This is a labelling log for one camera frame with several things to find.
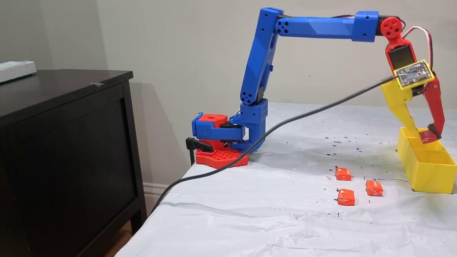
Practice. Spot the red candy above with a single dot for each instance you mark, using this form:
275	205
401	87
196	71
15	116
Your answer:
427	137

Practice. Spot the orange candy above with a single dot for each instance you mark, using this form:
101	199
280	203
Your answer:
343	174
346	197
374	188

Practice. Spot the yellow three-compartment box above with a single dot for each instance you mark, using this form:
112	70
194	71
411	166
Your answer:
428	175

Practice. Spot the white flat box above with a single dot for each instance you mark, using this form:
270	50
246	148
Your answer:
16	70

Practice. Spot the white plastic table cover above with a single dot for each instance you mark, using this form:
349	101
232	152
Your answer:
250	214

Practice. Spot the black table clamp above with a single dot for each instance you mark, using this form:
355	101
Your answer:
200	145

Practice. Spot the black wooden dresser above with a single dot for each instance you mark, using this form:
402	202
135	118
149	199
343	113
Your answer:
64	160

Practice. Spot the camera board in yellow mount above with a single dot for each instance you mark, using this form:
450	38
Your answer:
414	74

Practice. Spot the white wall baseboard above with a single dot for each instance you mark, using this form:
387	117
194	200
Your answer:
155	189

